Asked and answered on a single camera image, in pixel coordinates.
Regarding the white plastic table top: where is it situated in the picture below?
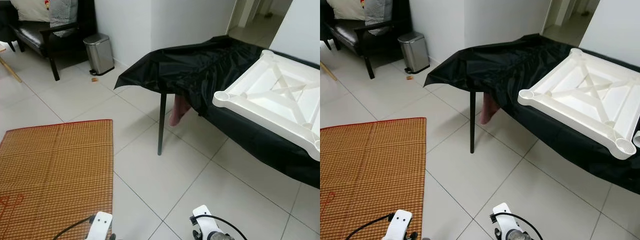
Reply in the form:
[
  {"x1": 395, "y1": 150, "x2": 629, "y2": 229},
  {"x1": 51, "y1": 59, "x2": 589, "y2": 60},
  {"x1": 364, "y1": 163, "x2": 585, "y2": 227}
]
[
  {"x1": 212, "y1": 49, "x2": 321, "y2": 162},
  {"x1": 517, "y1": 47, "x2": 640, "y2": 161}
]

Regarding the wooden chair leg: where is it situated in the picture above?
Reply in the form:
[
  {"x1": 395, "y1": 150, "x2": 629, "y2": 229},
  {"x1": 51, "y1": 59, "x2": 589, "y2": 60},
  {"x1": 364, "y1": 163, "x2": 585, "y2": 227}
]
[
  {"x1": 320, "y1": 61, "x2": 339, "y2": 82},
  {"x1": 0, "y1": 41, "x2": 24, "y2": 84}
]

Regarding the orange woven floor mat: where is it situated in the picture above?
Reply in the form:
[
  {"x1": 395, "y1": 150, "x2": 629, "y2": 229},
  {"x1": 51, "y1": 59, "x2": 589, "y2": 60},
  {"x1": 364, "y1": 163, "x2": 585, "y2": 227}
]
[
  {"x1": 0, "y1": 119, "x2": 115, "y2": 240},
  {"x1": 320, "y1": 117, "x2": 427, "y2": 240}
]

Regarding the black leather armchair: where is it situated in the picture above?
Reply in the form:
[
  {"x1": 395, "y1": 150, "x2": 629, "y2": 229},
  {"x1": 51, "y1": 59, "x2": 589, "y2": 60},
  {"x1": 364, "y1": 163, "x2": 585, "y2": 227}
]
[
  {"x1": 320, "y1": 0, "x2": 412, "y2": 80},
  {"x1": 0, "y1": 0, "x2": 97, "y2": 82}
]

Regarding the white cushion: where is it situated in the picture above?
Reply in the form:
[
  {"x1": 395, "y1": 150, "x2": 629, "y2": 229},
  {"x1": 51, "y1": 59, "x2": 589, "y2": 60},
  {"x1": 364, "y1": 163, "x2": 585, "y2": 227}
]
[
  {"x1": 10, "y1": 0, "x2": 51, "y2": 23},
  {"x1": 326, "y1": 0, "x2": 368, "y2": 22}
]

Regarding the steel pedal bin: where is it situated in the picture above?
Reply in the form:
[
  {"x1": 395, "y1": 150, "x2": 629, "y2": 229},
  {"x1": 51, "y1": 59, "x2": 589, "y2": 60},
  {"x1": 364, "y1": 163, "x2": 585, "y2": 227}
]
[
  {"x1": 83, "y1": 33, "x2": 116, "y2": 77},
  {"x1": 397, "y1": 31, "x2": 431, "y2": 75}
]

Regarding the grey patterned cushion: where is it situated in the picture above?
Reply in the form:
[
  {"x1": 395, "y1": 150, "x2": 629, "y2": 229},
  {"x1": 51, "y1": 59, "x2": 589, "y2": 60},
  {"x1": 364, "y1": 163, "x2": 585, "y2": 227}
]
[
  {"x1": 48, "y1": 0, "x2": 79, "y2": 38},
  {"x1": 363, "y1": 0, "x2": 394, "y2": 37}
]

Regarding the black metal table leg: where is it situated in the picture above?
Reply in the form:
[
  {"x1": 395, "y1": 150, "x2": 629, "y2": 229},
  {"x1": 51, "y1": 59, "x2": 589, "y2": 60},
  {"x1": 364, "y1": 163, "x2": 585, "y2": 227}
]
[
  {"x1": 157, "y1": 91, "x2": 167, "y2": 156},
  {"x1": 469, "y1": 90, "x2": 477, "y2": 154}
]

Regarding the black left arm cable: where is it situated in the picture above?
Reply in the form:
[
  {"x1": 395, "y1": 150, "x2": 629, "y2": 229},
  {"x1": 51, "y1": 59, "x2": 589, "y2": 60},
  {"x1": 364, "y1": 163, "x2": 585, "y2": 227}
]
[
  {"x1": 51, "y1": 215, "x2": 97, "y2": 240},
  {"x1": 345, "y1": 214, "x2": 396, "y2": 240}
]

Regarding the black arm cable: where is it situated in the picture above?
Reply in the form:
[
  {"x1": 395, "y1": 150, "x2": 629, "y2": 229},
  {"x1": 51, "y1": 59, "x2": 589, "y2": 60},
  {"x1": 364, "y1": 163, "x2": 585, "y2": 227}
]
[
  {"x1": 51, "y1": 215, "x2": 97, "y2": 240},
  {"x1": 490, "y1": 212, "x2": 545, "y2": 240},
  {"x1": 190, "y1": 214, "x2": 248, "y2": 240},
  {"x1": 345, "y1": 214, "x2": 396, "y2": 240}
]

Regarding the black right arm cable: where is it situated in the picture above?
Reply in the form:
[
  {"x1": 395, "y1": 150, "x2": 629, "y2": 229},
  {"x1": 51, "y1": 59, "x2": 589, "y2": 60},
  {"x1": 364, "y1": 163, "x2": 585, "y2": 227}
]
[
  {"x1": 490, "y1": 212, "x2": 545, "y2": 240},
  {"x1": 190, "y1": 214, "x2": 248, "y2": 240}
]

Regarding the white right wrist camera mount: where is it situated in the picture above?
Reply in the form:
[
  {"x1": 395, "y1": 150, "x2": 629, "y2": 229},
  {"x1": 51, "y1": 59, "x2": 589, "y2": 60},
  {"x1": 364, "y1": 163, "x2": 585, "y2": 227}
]
[
  {"x1": 492, "y1": 202, "x2": 525, "y2": 240},
  {"x1": 191, "y1": 204, "x2": 225, "y2": 240}
]

